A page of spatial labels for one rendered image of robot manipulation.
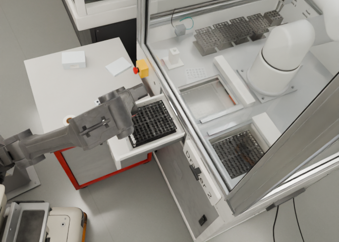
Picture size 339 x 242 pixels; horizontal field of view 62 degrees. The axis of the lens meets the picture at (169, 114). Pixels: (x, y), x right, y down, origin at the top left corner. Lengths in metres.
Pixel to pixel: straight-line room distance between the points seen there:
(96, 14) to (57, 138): 1.25
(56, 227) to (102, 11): 1.29
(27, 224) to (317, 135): 0.90
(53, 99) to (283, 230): 1.76
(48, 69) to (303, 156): 1.45
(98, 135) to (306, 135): 0.45
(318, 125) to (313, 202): 1.88
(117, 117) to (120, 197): 1.53
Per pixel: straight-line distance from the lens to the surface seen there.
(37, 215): 1.10
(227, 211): 1.24
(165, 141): 1.32
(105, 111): 0.64
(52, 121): 1.58
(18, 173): 2.13
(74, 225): 1.86
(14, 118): 2.61
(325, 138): 0.64
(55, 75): 1.75
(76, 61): 1.72
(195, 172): 1.25
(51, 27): 3.22
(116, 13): 1.90
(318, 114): 0.63
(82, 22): 1.87
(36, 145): 0.82
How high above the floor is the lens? 2.06
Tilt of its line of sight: 58 degrees down
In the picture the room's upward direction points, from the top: 10 degrees clockwise
